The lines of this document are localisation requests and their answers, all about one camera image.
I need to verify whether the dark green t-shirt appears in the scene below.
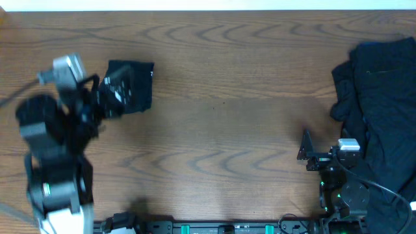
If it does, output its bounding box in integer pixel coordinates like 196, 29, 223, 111
108, 60, 154, 114

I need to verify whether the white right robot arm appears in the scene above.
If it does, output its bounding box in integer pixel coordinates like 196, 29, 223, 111
296, 130, 370, 233

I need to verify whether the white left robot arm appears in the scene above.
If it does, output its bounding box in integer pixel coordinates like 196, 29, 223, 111
16, 66, 136, 233

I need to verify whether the pile of black clothes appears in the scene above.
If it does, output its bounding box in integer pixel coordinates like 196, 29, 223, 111
330, 37, 415, 233

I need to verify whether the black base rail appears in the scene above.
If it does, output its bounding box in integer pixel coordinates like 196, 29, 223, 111
93, 211, 322, 234

